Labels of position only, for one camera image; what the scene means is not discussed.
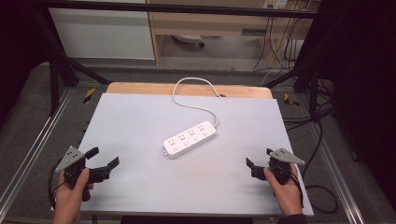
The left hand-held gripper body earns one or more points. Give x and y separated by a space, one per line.
74 168

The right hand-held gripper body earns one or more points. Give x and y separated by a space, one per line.
280 166

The white power strip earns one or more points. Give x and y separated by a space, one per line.
190 140

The person's right hand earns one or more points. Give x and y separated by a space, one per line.
286 196

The person's left hand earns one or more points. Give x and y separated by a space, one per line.
70 199

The wooden board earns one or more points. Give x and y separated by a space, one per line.
140 88

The white cabinet panel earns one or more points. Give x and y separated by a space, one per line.
102 34

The light wooden desk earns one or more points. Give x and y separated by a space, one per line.
211 28

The white chair base with caster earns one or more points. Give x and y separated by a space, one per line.
190 39

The aluminium rail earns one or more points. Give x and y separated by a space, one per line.
336 174
34 146

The black metal frame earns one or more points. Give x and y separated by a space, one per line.
59 74

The white wall socket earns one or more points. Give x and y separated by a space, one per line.
274 4

